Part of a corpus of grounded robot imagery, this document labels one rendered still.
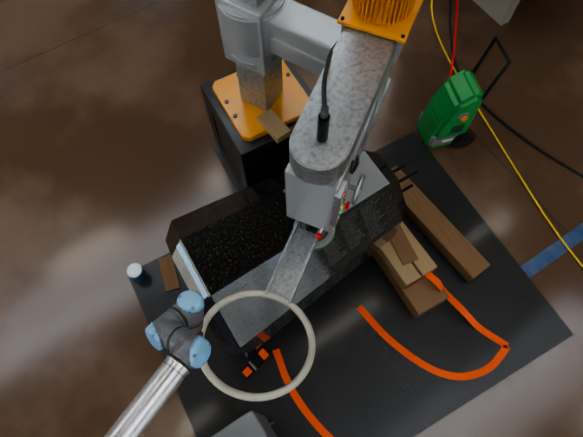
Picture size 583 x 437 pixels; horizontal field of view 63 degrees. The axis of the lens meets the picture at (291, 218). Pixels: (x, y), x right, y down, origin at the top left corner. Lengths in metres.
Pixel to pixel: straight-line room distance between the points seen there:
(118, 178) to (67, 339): 1.21
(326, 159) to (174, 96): 2.63
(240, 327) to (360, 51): 1.45
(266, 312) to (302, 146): 1.12
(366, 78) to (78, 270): 2.49
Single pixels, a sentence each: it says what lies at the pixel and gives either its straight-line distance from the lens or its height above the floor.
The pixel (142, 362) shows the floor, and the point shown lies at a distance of 3.33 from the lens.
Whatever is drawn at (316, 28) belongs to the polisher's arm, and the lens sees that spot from 2.35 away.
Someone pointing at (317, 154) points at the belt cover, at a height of 1.74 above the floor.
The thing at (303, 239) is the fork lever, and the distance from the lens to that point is 2.21.
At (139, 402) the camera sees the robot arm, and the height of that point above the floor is 1.67.
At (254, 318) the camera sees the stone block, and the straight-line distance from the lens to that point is 2.53.
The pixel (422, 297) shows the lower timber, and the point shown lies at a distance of 3.21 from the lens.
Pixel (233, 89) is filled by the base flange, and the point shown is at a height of 0.78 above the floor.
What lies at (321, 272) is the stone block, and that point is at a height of 0.70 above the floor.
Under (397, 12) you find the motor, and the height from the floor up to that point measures 1.82.
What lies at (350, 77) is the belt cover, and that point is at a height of 1.74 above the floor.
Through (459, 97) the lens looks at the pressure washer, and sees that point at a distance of 3.51.
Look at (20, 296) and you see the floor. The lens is 3.76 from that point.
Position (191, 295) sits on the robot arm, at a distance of 1.69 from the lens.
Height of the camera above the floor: 3.16
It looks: 66 degrees down
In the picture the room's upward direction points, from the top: 1 degrees counter-clockwise
